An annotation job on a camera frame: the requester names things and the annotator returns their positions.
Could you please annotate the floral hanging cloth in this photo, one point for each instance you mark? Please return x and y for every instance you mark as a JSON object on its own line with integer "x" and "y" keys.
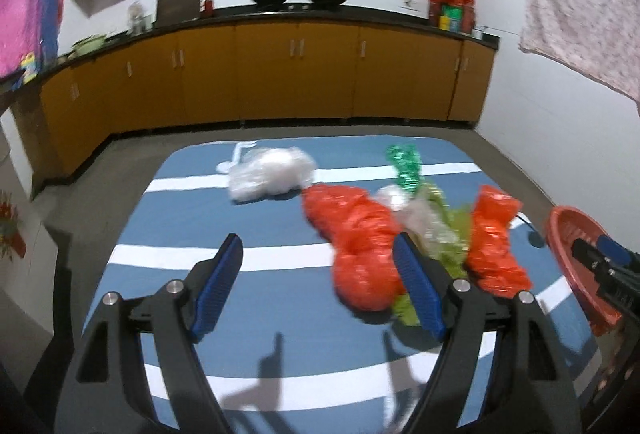
{"x": 575, "y": 4}

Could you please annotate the yellow-green plastic bag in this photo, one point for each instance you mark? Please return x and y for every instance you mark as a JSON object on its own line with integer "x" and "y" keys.
{"x": 452, "y": 266}

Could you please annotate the pink hanging cloth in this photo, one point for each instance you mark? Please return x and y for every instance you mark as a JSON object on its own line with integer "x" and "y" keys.
{"x": 25, "y": 4}

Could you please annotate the green foil bag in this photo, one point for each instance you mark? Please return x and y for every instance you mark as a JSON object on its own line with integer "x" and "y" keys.
{"x": 407, "y": 162}

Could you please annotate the glass jar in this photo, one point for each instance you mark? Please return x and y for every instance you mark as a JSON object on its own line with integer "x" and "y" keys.
{"x": 136, "y": 17}

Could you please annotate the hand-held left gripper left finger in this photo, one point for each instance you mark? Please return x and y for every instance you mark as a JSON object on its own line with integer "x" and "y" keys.
{"x": 220, "y": 284}

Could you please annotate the large clear plastic bag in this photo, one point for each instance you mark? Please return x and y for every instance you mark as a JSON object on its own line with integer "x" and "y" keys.
{"x": 270, "y": 174}

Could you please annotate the dark cutting board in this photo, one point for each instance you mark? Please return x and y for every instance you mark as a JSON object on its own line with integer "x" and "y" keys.
{"x": 177, "y": 7}

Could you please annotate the yellow bottle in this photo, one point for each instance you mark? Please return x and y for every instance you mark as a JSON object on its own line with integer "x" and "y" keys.
{"x": 27, "y": 67}

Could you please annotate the red bottle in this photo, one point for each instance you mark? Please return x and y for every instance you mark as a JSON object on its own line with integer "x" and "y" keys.
{"x": 207, "y": 7}

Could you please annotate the red plastic bag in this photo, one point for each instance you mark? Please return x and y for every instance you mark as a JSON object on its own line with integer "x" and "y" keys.
{"x": 492, "y": 239}
{"x": 360, "y": 239}

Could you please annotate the red plastic basket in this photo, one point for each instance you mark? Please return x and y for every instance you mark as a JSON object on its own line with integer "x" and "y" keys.
{"x": 565, "y": 239}

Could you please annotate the wooden base cabinets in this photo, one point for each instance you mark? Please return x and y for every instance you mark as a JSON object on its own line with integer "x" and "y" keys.
{"x": 300, "y": 74}

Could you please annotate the flower wall sticker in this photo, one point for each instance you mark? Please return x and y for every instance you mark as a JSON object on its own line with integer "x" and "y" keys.
{"x": 7, "y": 224}

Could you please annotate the black countertop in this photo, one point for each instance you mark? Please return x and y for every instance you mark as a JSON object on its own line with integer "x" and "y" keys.
{"x": 350, "y": 17}

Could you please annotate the blue striped tablecloth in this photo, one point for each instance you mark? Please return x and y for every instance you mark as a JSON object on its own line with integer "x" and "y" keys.
{"x": 250, "y": 224}

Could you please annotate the green box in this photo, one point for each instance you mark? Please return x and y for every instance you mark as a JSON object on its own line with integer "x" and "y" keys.
{"x": 450, "y": 17}

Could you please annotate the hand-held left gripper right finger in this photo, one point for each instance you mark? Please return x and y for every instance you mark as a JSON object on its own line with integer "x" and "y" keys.
{"x": 415, "y": 284}

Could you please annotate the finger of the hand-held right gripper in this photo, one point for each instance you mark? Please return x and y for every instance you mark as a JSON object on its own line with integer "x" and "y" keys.
{"x": 614, "y": 248}
{"x": 587, "y": 254}

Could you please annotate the green basin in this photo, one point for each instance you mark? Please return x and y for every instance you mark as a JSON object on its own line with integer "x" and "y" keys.
{"x": 89, "y": 45}

